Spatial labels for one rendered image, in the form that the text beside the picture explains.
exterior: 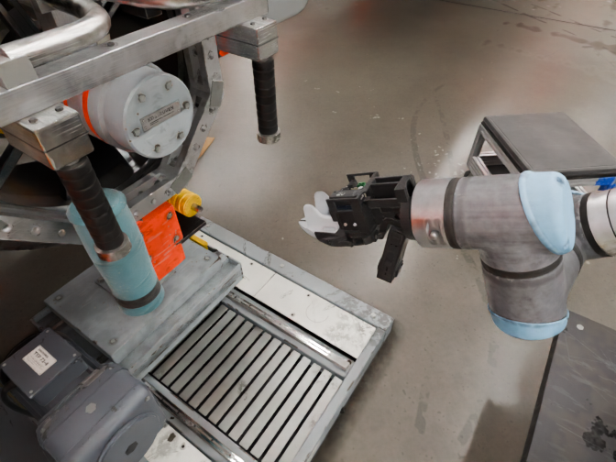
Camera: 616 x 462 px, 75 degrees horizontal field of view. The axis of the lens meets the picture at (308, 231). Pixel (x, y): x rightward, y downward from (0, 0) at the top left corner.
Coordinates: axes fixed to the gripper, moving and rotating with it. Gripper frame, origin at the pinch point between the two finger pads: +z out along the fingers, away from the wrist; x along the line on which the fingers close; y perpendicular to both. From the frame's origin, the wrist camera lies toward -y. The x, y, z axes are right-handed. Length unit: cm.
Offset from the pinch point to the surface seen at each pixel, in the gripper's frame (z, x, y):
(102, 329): 66, 19, -20
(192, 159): 34.3, -10.3, 10.4
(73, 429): 35, 40, -15
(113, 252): 11.1, 23.7, 13.6
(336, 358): 23, -11, -56
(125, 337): 60, 18, -23
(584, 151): -30, -113, -53
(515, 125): -8, -120, -42
